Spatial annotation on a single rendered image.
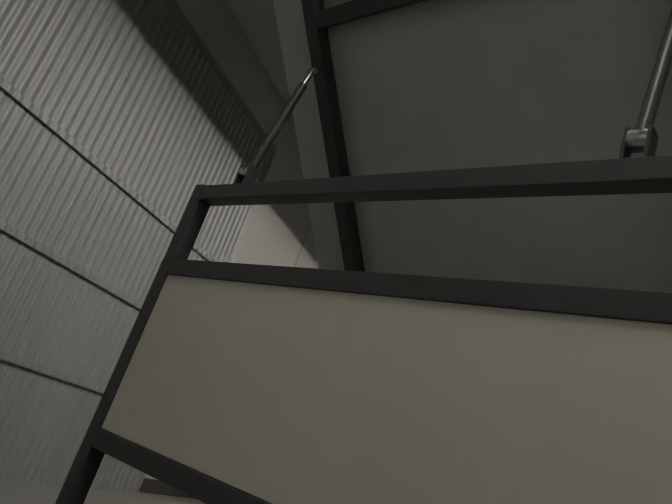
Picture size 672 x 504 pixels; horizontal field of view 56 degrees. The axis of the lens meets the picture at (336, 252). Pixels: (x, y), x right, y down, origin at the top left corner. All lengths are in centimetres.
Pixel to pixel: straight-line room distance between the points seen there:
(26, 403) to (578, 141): 249
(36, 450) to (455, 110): 245
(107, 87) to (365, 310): 222
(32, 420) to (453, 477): 250
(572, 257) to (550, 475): 70
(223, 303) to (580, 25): 89
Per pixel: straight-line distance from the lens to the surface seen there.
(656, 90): 107
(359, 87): 167
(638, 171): 96
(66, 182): 296
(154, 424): 135
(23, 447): 321
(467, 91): 150
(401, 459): 94
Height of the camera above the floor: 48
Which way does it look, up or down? 18 degrees up
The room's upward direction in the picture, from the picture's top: 19 degrees clockwise
